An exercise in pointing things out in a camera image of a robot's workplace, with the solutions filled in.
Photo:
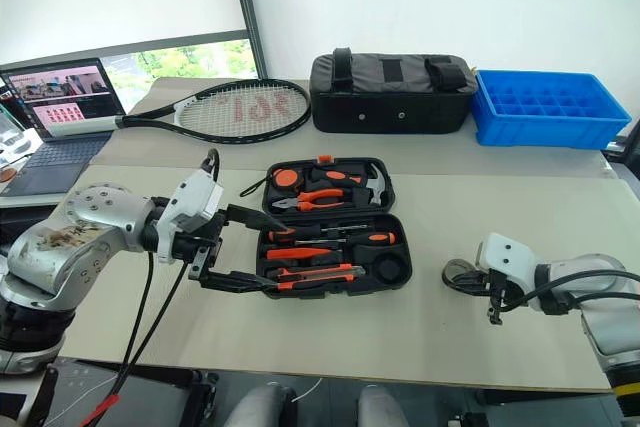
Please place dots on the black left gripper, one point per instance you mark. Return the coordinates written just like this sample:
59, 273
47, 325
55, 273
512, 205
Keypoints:
187, 248

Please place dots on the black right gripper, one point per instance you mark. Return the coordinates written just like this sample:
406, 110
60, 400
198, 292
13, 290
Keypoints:
495, 292

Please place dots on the small orange tester screwdriver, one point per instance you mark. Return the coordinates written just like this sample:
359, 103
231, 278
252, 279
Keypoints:
295, 253

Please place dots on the orange black utility knife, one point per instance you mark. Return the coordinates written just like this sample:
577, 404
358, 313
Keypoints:
320, 278

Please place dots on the orange black screwdriver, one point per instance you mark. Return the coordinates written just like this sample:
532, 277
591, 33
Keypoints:
325, 230
372, 238

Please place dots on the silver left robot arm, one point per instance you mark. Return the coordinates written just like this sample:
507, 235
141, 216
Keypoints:
75, 247

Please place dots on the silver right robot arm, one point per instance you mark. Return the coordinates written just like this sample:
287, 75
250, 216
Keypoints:
600, 272

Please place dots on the black tool case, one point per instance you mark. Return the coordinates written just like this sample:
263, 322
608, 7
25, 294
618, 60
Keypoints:
395, 272

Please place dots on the orange black tape measure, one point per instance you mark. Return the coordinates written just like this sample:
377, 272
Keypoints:
286, 179

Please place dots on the claw hammer with black grip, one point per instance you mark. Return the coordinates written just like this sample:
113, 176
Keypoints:
345, 178

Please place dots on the dark rounded grey shape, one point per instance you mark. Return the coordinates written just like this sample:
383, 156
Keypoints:
382, 409
262, 409

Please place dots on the black tennis racket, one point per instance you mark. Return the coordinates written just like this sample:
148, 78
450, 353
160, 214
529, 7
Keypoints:
150, 121

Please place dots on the blue plastic divided crate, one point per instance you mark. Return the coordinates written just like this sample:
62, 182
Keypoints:
540, 129

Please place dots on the black grey fabric bag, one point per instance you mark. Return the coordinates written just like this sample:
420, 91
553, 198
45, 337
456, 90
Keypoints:
390, 102

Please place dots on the open laptop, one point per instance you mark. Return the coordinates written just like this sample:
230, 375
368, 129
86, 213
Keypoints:
55, 162

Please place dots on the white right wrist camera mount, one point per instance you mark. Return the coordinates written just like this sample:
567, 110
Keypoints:
507, 259

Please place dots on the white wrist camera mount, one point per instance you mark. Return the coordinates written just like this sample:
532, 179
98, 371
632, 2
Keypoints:
192, 197
507, 259

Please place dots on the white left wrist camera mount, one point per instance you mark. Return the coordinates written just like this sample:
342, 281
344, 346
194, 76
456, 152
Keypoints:
192, 197

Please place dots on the grey window frame post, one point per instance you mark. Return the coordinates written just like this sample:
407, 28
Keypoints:
247, 12

